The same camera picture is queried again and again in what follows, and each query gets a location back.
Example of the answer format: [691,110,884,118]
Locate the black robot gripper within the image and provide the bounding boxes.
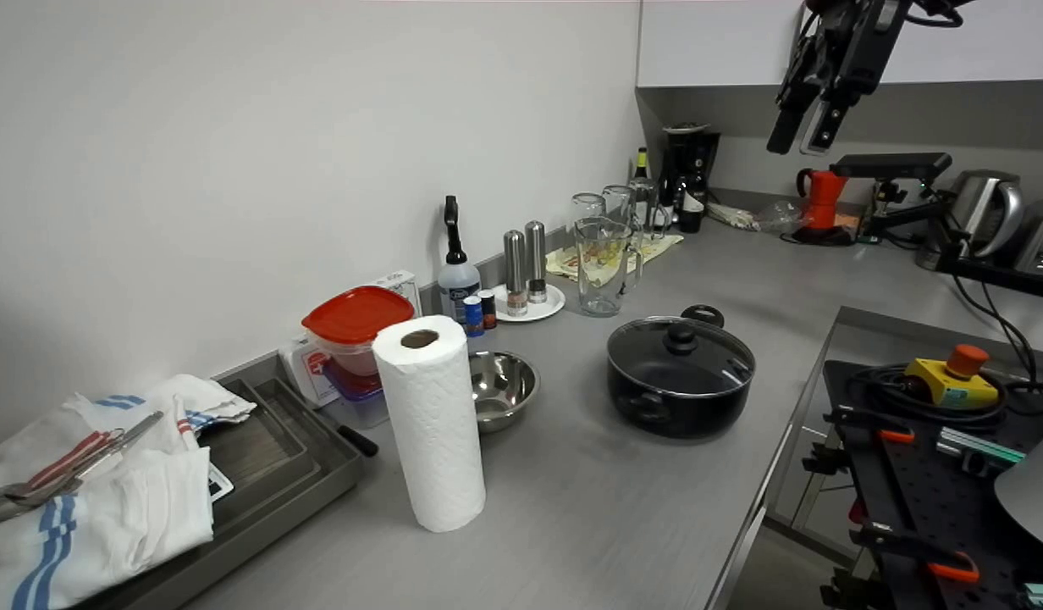
[762,0,917,157]

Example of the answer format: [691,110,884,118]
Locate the glass lid with black knob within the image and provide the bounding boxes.
[606,316,759,399]

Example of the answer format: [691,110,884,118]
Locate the grey round robot base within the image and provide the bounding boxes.
[989,438,1043,558]

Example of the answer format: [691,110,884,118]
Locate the black cooking pot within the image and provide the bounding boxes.
[602,300,759,440]

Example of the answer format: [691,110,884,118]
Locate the red kettle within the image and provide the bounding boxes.
[791,161,855,243]

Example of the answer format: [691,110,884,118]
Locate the black countertop appliance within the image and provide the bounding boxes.
[830,148,956,247]

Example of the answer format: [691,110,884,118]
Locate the black coffee maker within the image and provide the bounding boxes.
[658,123,726,236]

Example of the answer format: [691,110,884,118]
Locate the dark green bottle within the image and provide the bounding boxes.
[631,141,658,202]

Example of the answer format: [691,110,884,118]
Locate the stainless steel kettle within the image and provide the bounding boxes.
[943,165,1031,270]

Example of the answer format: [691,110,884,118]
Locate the pale yellow cloth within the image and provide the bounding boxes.
[542,227,688,286]

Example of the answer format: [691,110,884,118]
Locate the small clear drinking glass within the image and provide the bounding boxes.
[564,188,611,247]
[601,178,641,231]

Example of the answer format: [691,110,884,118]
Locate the black horizontal bar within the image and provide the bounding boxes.
[931,254,1043,304]

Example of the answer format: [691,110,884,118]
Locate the large clear drinking glass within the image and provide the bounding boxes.
[574,218,645,321]

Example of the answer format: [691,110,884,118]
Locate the yellow emergency stop button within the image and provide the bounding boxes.
[902,341,1004,412]

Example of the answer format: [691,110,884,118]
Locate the steel salt grinder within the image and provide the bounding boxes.
[501,227,533,316]
[525,218,553,304]

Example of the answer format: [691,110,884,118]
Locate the small white plate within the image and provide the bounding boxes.
[492,282,569,327]

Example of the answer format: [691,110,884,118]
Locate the soap bottle with black pump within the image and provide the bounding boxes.
[432,192,487,326]

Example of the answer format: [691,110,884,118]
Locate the small blue bottle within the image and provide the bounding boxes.
[462,291,487,338]

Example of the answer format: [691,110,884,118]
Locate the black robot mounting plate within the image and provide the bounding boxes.
[821,354,1043,610]

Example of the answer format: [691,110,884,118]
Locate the stainless steel bowl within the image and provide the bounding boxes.
[469,347,542,438]

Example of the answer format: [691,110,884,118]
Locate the white paper towel roll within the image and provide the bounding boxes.
[370,310,492,534]

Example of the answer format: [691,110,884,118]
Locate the water pitcher with red lid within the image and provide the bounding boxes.
[287,266,420,412]

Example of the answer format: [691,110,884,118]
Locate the dark metal tray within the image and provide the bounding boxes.
[77,350,380,610]

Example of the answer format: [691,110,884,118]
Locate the white towel with blue stripes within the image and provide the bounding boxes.
[0,373,262,610]

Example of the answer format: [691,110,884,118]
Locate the metal tongs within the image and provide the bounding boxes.
[0,406,166,532]

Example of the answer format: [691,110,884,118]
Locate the white wall cabinet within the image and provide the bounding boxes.
[633,0,1043,153]

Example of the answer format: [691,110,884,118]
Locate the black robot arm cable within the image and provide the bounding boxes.
[905,0,978,30]

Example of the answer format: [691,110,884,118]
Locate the black power cable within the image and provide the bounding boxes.
[948,274,1043,412]

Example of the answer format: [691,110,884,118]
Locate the black clamp with orange handle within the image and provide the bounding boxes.
[824,399,922,449]
[850,522,986,593]

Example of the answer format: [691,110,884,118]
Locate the black handled knife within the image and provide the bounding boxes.
[315,411,382,461]

